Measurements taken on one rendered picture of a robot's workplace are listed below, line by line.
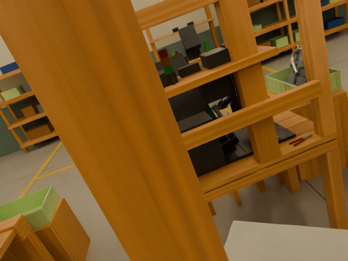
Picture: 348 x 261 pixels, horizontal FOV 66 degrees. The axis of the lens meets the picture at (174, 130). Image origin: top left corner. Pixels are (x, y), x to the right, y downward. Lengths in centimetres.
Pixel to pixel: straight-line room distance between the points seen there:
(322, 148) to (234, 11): 103
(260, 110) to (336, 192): 92
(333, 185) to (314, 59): 89
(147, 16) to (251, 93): 69
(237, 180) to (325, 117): 66
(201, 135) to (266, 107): 40
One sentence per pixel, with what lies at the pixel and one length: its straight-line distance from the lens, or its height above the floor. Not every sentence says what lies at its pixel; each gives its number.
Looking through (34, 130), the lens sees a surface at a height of 49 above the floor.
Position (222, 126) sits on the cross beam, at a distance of 150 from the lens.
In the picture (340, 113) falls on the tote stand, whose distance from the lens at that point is 282.
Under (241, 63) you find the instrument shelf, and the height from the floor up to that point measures 153.
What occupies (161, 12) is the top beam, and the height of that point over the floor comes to 189.
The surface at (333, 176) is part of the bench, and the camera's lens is 212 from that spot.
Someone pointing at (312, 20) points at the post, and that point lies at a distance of 170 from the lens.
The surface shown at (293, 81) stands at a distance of 302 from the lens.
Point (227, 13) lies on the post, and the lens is 147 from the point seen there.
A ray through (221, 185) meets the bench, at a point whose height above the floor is 83.
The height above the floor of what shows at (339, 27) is 24.
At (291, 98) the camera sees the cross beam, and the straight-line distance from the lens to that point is 164.
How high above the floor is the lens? 186
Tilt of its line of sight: 22 degrees down
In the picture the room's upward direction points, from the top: 21 degrees counter-clockwise
